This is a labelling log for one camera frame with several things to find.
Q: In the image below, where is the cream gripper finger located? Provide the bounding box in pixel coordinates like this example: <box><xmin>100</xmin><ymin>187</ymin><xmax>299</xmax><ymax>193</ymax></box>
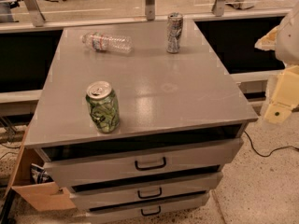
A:
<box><xmin>254</xmin><ymin>27</ymin><xmax>278</xmax><ymax>51</ymax></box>
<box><xmin>264</xmin><ymin>65</ymin><xmax>299</xmax><ymax>124</ymax></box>

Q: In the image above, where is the slim Red Bull can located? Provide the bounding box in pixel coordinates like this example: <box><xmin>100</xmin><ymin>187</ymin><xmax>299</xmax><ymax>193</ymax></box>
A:
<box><xmin>166</xmin><ymin>12</ymin><xmax>183</xmax><ymax>53</ymax></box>

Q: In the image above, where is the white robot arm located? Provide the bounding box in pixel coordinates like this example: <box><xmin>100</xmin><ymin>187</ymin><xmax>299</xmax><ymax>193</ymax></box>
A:
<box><xmin>254</xmin><ymin>3</ymin><xmax>299</xmax><ymax>124</ymax></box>

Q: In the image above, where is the green soda can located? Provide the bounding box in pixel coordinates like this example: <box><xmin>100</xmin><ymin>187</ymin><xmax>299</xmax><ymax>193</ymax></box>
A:
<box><xmin>86</xmin><ymin>81</ymin><xmax>120</xmax><ymax>133</ymax></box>

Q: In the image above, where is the grey drawer cabinet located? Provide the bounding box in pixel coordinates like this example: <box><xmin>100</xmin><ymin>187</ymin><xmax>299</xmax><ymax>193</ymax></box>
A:
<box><xmin>23</xmin><ymin>19</ymin><xmax>259</xmax><ymax>224</ymax></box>

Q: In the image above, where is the middle grey drawer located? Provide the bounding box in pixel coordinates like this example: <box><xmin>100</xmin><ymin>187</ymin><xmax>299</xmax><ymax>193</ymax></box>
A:
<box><xmin>70</xmin><ymin>172</ymin><xmax>223</xmax><ymax>210</ymax></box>

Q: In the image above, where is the grey drawer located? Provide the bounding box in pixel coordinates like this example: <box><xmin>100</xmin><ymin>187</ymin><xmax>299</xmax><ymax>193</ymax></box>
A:
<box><xmin>86</xmin><ymin>192</ymin><xmax>209</xmax><ymax>224</ymax></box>
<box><xmin>44</xmin><ymin>138</ymin><xmax>243</xmax><ymax>187</ymax></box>
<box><xmin>70</xmin><ymin>172</ymin><xmax>223</xmax><ymax>210</ymax></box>

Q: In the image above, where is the clear plastic water bottle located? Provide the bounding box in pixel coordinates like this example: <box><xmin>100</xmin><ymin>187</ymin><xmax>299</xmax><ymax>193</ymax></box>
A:
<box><xmin>80</xmin><ymin>32</ymin><xmax>133</xmax><ymax>54</ymax></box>

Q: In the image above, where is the bottom grey drawer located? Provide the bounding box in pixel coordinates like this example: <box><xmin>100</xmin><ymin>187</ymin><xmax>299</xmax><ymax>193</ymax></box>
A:
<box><xmin>86</xmin><ymin>192</ymin><xmax>209</xmax><ymax>224</ymax></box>

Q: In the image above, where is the top grey drawer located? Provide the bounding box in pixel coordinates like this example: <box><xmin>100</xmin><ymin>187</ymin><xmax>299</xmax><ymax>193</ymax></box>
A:
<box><xmin>44</xmin><ymin>138</ymin><xmax>243</xmax><ymax>187</ymax></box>

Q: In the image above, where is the brown cardboard box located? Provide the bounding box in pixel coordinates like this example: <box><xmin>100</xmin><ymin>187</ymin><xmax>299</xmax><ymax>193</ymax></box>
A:
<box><xmin>5</xmin><ymin>133</ymin><xmax>75</xmax><ymax>212</ymax></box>

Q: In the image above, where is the black floor cable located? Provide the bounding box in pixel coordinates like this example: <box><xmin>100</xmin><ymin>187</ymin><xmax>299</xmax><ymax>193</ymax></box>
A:
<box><xmin>243</xmin><ymin>130</ymin><xmax>299</xmax><ymax>158</ymax></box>

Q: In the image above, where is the right metal railing post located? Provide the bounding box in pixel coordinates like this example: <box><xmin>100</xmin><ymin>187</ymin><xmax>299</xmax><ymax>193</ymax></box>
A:
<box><xmin>212</xmin><ymin>0</ymin><xmax>226</xmax><ymax>17</ymax></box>

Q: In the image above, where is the metal railing post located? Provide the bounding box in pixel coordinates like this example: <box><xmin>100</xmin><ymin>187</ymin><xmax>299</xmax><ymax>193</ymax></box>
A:
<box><xmin>145</xmin><ymin>0</ymin><xmax>155</xmax><ymax>21</ymax></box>
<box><xmin>212</xmin><ymin>0</ymin><xmax>226</xmax><ymax>17</ymax></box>
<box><xmin>23</xmin><ymin>0</ymin><xmax>45</xmax><ymax>27</ymax></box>

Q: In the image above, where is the middle metal railing post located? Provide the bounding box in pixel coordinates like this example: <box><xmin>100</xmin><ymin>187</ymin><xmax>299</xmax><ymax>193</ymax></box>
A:
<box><xmin>145</xmin><ymin>0</ymin><xmax>155</xmax><ymax>21</ymax></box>

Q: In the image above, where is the left metal railing post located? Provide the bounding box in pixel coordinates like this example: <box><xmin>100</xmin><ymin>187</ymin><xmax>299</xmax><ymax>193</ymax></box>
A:
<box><xmin>23</xmin><ymin>0</ymin><xmax>45</xmax><ymax>27</ymax></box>

